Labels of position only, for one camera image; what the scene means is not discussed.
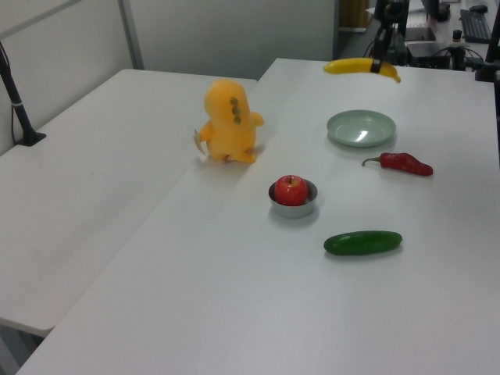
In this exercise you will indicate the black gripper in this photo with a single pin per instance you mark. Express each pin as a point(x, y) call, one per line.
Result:
point(390, 11)

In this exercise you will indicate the yellow plastic banana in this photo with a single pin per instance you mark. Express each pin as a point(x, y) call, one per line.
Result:
point(351, 65)

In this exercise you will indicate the pale green plastic plate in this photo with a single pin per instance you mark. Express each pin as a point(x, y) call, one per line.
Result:
point(361, 128)

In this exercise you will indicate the black electronics box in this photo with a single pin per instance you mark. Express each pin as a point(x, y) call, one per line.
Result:
point(427, 52)

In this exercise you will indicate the wooden cabinet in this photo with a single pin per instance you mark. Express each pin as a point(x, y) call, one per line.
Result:
point(351, 13)

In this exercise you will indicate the black keyboard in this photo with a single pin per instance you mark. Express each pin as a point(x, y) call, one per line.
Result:
point(474, 25)

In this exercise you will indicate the black computer mouse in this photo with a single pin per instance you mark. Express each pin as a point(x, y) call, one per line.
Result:
point(478, 8)

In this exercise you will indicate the black stand with clamp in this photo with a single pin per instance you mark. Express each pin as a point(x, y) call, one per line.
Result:
point(490, 51)

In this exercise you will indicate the red chili pepper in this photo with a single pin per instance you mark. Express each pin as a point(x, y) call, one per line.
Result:
point(406, 164)

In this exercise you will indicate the red apple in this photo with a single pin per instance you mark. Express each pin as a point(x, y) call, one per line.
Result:
point(290, 190)

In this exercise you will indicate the orange plush dinosaur toy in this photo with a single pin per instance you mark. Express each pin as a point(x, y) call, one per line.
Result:
point(230, 125)

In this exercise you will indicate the small metal bowl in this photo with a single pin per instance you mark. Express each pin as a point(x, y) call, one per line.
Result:
point(293, 211)

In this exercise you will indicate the green cucumber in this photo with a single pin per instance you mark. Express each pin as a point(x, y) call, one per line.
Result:
point(363, 242)

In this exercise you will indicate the paper tag of plush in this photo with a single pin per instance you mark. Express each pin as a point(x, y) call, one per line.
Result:
point(198, 142)

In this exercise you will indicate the black pole with base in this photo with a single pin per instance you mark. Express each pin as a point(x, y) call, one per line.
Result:
point(17, 105)

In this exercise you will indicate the grey partition post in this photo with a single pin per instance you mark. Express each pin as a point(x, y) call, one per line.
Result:
point(131, 33)

